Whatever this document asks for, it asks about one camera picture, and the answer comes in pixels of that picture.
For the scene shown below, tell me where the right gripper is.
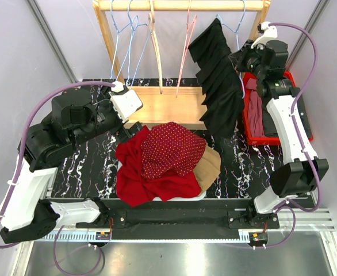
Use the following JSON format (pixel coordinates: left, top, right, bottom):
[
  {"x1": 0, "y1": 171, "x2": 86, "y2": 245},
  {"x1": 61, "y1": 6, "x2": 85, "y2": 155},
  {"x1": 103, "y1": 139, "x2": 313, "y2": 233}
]
[{"x1": 228, "y1": 40, "x2": 266, "y2": 79}]

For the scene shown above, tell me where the black skirt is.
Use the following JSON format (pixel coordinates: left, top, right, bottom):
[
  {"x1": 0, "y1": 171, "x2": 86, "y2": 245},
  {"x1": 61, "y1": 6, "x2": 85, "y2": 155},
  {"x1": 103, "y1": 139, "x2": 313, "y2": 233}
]
[{"x1": 189, "y1": 18, "x2": 244, "y2": 139}]

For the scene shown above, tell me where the red polka dot skirt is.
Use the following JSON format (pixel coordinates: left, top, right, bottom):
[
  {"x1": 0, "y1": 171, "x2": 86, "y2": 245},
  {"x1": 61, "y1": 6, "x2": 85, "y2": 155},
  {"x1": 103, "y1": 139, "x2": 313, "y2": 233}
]
[{"x1": 141, "y1": 122, "x2": 206, "y2": 179}]

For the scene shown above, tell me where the red pleated skirt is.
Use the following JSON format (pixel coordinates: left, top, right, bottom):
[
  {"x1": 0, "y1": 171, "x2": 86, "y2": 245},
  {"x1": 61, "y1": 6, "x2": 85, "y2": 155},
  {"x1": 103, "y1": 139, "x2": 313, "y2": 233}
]
[{"x1": 116, "y1": 126, "x2": 201, "y2": 207}]

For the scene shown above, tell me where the tan pleated skirt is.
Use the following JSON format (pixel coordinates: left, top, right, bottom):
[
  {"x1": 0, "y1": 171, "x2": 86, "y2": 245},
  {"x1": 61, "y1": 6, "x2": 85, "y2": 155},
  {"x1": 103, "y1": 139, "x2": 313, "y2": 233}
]
[{"x1": 193, "y1": 146, "x2": 221, "y2": 193}]

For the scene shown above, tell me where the cream wooden hanger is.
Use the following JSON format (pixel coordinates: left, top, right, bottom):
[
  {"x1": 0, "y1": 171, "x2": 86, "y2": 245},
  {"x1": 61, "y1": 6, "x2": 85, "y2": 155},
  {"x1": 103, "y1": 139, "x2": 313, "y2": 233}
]
[{"x1": 148, "y1": 0, "x2": 163, "y2": 94}]

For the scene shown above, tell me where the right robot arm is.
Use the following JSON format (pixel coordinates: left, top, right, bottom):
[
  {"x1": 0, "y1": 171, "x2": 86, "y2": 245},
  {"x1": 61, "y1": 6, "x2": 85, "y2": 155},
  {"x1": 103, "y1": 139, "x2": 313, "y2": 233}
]
[{"x1": 229, "y1": 40, "x2": 329, "y2": 228}]

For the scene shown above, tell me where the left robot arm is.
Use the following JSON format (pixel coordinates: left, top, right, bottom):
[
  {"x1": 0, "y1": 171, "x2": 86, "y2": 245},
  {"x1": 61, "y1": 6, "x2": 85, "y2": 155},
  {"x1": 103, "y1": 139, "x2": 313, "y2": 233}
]
[{"x1": 0, "y1": 81, "x2": 143, "y2": 249}]

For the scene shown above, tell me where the wooden clothes rack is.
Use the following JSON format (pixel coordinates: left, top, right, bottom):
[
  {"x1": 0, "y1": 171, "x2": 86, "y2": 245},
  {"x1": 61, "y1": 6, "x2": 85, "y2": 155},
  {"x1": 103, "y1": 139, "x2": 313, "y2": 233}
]
[{"x1": 93, "y1": 1, "x2": 271, "y2": 129}]

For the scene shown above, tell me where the pink garment in bin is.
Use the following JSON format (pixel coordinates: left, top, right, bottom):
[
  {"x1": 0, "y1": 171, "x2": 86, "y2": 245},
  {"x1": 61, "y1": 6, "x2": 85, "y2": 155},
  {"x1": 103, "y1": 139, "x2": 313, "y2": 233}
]
[{"x1": 246, "y1": 79, "x2": 265, "y2": 137}]

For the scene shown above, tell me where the dark grey striped shirt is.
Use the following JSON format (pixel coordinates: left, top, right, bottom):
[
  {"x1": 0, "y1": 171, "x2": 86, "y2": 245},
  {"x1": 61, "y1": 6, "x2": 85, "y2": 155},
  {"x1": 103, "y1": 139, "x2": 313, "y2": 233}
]
[{"x1": 262, "y1": 87, "x2": 314, "y2": 140}]

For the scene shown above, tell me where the red plastic bin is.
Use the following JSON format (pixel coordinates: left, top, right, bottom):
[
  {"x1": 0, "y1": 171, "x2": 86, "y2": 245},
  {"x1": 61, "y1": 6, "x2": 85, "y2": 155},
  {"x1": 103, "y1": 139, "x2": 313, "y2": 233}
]
[{"x1": 241, "y1": 71, "x2": 314, "y2": 145}]

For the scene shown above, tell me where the white plastic basket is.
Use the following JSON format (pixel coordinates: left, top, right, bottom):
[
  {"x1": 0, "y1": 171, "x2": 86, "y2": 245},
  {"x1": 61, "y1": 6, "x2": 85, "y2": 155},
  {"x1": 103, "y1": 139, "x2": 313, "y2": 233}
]
[{"x1": 117, "y1": 161, "x2": 206, "y2": 202}]

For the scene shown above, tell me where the black marble mat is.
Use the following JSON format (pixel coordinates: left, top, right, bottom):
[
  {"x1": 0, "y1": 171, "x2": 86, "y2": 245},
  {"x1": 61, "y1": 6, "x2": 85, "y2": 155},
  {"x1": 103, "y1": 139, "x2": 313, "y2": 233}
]
[{"x1": 50, "y1": 78, "x2": 313, "y2": 200}]

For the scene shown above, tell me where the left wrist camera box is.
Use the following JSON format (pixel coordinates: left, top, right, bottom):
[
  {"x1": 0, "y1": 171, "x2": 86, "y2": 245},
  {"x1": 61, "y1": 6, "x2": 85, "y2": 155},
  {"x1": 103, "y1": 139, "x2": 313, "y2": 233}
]
[{"x1": 109, "y1": 81, "x2": 143, "y2": 123}]

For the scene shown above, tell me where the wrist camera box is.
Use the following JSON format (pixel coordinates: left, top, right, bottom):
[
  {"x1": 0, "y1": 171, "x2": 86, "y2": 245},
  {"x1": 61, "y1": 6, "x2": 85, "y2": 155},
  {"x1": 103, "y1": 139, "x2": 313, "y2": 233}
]
[
  {"x1": 109, "y1": 81, "x2": 143, "y2": 123},
  {"x1": 251, "y1": 21, "x2": 278, "y2": 49}
]

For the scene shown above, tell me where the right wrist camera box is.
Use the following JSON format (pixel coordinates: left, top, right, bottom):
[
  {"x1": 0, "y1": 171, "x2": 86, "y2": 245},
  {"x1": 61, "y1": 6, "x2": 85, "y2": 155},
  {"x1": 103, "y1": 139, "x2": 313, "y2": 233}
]
[{"x1": 251, "y1": 21, "x2": 278, "y2": 49}]

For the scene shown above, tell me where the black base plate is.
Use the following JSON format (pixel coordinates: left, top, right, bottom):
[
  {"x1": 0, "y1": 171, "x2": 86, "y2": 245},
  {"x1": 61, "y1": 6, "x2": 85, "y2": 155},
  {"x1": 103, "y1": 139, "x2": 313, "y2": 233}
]
[{"x1": 76, "y1": 198, "x2": 279, "y2": 242}]

